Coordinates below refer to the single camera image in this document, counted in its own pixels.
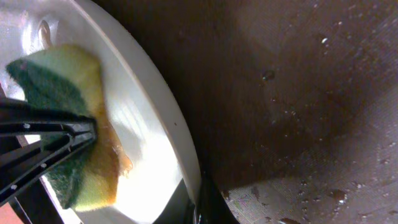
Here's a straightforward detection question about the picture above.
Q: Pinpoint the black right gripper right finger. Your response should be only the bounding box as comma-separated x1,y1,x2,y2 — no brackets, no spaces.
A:
197,173,239,224

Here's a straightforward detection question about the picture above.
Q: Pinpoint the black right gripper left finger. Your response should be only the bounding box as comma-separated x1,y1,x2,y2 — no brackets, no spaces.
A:
154,180,195,224

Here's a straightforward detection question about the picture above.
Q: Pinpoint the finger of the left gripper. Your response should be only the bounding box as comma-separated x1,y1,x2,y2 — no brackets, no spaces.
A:
1,98,97,205

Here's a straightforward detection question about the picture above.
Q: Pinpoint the yellow green sponge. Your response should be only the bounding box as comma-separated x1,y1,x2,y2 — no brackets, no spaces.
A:
1,44,132,212

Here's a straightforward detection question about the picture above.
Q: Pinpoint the brown plastic tray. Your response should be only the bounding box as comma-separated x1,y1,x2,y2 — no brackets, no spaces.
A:
99,0,397,223

